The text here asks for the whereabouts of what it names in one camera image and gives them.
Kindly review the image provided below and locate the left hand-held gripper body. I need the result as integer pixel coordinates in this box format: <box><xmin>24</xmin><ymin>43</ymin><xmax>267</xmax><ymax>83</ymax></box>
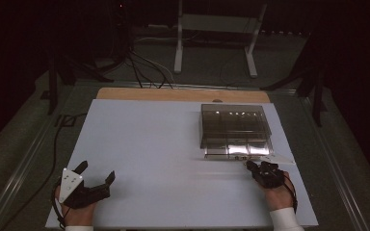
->
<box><xmin>59</xmin><ymin>167</ymin><xmax>111</xmax><ymax>210</ymax></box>

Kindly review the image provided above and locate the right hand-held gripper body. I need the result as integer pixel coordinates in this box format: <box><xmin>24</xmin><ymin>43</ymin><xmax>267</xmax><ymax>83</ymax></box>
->
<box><xmin>251</xmin><ymin>153</ymin><xmax>296</xmax><ymax>190</ymax></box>

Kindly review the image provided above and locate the smoky transparent drawer box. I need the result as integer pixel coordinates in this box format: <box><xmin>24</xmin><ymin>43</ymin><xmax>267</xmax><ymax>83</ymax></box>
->
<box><xmin>199</xmin><ymin>103</ymin><xmax>274</xmax><ymax>150</ymax></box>

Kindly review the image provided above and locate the person's right hand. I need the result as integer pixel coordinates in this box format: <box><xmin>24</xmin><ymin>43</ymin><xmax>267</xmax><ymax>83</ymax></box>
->
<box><xmin>260</xmin><ymin>171</ymin><xmax>295</xmax><ymax>213</ymax></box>

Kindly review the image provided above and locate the person's left hand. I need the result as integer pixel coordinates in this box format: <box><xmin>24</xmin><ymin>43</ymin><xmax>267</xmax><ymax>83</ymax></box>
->
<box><xmin>54</xmin><ymin>186</ymin><xmax>97</xmax><ymax>228</ymax></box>

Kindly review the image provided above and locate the white board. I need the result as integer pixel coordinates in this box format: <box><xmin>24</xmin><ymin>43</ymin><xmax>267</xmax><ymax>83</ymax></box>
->
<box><xmin>44</xmin><ymin>98</ymin><xmax>320</xmax><ymax>229</ymax></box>

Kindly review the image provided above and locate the black tripod stand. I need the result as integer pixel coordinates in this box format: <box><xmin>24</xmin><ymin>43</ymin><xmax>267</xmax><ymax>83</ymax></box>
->
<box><xmin>40</xmin><ymin>47</ymin><xmax>115</xmax><ymax>116</ymax></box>
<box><xmin>259</xmin><ymin>28</ymin><xmax>330</xmax><ymax>128</ymax></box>

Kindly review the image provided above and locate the white metal stand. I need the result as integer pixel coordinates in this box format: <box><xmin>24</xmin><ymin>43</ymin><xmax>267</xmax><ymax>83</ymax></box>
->
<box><xmin>172</xmin><ymin>0</ymin><xmax>268</xmax><ymax>79</ymax></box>

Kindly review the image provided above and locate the dark equipment rack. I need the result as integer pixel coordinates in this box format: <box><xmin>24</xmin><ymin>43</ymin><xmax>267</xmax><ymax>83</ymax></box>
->
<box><xmin>107</xmin><ymin>0</ymin><xmax>131</xmax><ymax>64</ymax></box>

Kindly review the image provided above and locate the left hand-held gripper cable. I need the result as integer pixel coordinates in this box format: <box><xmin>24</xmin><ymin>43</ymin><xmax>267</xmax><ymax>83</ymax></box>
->
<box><xmin>51</xmin><ymin>181</ymin><xmax>67</xmax><ymax>229</ymax></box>

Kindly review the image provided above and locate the hand-held gripper cable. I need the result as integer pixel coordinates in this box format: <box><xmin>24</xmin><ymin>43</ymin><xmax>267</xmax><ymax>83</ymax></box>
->
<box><xmin>51</xmin><ymin>181</ymin><xmax>67</xmax><ymax>229</ymax></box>
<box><xmin>283</xmin><ymin>174</ymin><xmax>300</xmax><ymax>215</ymax></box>

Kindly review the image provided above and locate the right hand-held gripper cable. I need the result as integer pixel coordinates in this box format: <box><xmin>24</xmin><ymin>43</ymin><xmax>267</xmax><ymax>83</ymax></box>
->
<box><xmin>283</xmin><ymin>174</ymin><xmax>300</xmax><ymax>215</ymax></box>

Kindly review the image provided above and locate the black floor cable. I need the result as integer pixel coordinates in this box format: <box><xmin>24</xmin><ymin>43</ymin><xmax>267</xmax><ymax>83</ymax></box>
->
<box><xmin>0</xmin><ymin>112</ymin><xmax>89</xmax><ymax>231</ymax></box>

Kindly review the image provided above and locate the metal floor rail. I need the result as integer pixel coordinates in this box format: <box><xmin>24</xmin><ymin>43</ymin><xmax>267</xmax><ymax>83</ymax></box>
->
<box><xmin>76</xmin><ymin>80</ymin><xmax>298</xmax><ymax>94</ymax></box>
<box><xmin>0</xmin><ymin>92</ymin><xmax>75</xmax><ymax>231</ymax></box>
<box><xmin>297</xmin><ymin>92</ymin><xmax>370</xmax><ymax>231</ymax></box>

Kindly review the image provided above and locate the black cable bundle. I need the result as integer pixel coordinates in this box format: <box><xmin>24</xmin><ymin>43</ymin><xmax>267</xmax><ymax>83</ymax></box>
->
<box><xmin>126</xmin><ymin>47</ymin><xmax>174</xmax><ymax>90</ymax></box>

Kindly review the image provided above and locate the white cable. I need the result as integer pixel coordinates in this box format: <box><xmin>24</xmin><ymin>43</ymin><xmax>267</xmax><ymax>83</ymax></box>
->
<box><xmin>134</xmin><ymin>36</ymin><xmax>176</xmax><ymax>83</ymax></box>

